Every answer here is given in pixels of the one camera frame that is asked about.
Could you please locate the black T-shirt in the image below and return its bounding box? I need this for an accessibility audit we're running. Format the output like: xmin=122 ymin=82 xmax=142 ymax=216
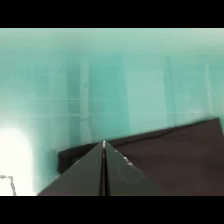
xmin=57 ymin=116 xmax=224 ymax=197

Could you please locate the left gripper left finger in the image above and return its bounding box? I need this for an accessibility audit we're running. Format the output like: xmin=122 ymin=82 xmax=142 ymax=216
xmin=37 ymin=141 xmax=105 ymax=197

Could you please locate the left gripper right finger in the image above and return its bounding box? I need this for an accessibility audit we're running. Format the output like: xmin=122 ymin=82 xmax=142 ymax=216
xmin=103 ymin=140 xmax=165 ymax=197

